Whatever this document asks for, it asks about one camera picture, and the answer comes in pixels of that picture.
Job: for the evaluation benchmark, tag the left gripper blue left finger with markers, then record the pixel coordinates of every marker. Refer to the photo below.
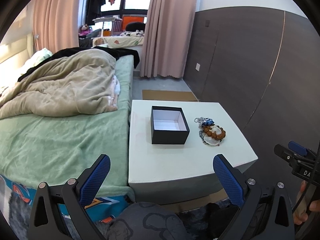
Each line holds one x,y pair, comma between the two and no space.
92,178

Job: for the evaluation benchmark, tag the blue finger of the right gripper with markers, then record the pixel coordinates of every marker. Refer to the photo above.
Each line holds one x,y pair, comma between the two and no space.
297,148

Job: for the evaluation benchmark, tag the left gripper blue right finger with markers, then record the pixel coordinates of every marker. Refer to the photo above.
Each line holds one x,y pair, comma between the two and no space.
231,179

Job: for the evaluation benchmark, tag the white translucent pouch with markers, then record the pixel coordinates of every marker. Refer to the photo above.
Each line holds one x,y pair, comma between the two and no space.
212,135

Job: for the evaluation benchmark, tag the black jewelry box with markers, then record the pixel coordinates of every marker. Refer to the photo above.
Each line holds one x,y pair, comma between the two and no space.
168,126

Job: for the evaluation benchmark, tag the person's right hand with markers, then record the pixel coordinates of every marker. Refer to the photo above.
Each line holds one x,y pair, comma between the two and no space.
300,215

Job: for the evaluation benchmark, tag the dark patterned cushion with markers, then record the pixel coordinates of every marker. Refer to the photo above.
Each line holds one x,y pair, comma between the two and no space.
144,220

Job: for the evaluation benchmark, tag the white bedside table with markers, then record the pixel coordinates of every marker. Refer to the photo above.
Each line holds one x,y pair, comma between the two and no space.
166,174

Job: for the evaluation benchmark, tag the beige duvet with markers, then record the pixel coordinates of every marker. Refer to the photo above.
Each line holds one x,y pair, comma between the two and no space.
84,83

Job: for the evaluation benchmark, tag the flat cardboard sheet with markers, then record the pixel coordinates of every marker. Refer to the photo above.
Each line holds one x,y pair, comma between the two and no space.
167,95

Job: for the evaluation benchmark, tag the white pillow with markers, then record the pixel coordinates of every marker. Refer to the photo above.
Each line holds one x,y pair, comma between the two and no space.
37,58

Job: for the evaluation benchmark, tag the patterned floral bedding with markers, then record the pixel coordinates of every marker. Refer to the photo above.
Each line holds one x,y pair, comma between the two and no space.
124,40

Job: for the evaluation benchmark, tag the pink curtain left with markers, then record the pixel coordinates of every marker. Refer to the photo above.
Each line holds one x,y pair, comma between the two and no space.
55,24

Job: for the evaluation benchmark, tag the pink curtain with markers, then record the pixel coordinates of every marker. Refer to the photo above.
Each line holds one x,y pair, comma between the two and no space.
167,36
55,24

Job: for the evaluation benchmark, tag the pink curtain right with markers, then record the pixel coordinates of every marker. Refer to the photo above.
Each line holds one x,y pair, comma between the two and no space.
167,36

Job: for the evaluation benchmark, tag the hanging black garment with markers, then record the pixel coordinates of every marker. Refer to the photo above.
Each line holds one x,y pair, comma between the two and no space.
96,0

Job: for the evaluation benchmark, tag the wall socket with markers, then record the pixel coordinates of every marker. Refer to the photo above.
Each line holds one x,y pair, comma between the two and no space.
197,67

